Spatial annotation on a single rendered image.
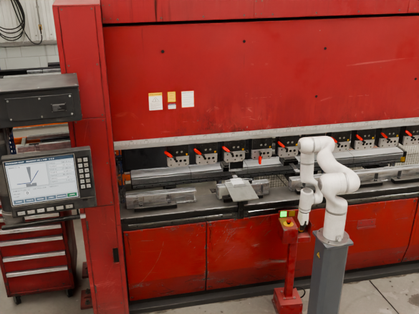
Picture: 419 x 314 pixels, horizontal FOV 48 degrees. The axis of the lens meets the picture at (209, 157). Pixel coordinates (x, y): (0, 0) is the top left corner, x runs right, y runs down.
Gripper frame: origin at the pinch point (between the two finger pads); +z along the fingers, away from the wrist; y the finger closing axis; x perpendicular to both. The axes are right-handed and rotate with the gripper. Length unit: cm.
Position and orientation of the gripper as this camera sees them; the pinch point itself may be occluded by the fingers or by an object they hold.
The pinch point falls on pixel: (302, 227)
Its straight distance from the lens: 347.8
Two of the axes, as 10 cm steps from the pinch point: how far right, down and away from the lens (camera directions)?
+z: -0.1, 8.7, 5.0
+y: 1.3, 5.0, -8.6
